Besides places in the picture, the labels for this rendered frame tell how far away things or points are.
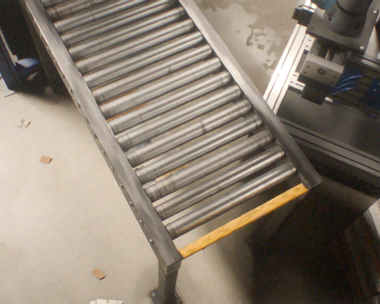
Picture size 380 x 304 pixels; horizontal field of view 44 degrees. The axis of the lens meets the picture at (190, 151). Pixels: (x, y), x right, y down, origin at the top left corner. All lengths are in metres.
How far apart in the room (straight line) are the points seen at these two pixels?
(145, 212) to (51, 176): 1.04
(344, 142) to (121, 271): 1.18
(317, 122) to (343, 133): 0.13
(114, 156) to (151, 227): 0.25
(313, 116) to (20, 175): 1.44
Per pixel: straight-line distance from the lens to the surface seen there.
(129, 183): 1.41
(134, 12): 1.77
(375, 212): 1.85
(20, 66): 2.54
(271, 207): 1.40
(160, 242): 1.35
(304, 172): 1.49
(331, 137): 2.29
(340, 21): 1.78
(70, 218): 2.25
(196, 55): 1.66
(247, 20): 2.87
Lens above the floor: 2.10
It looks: 64 degrees down
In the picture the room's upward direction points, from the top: 8 degrees clockwise
